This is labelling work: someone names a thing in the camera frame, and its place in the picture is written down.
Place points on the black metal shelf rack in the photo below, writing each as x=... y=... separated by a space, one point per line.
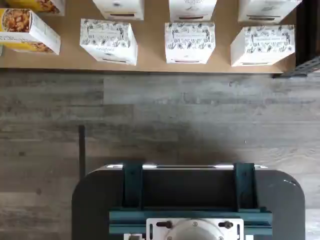
x=307 y=37

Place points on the wooden shelf board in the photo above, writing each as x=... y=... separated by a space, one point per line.
x=150 y=68

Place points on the teal metal crossbeam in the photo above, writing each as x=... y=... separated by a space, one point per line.
x=125 y=217

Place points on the dark grey robot base cart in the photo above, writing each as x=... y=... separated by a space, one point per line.
x=100 y=200

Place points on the white mounting plate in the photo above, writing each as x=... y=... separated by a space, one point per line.
x=155 y=227

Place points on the teal metal bracket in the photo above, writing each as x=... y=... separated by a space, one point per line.
x=245 y=185
x=132 y=185

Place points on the yellow granola box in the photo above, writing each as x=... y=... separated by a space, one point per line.
x=27 y=32
x=37 y=6

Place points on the white floral print box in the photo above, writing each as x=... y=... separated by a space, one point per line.
x=192 y=8
x=262 y=46
x=267 y=10
x=117 y=8
x=190 y=41
x=107 y=40

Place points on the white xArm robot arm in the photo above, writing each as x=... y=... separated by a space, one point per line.
x=195 y=230

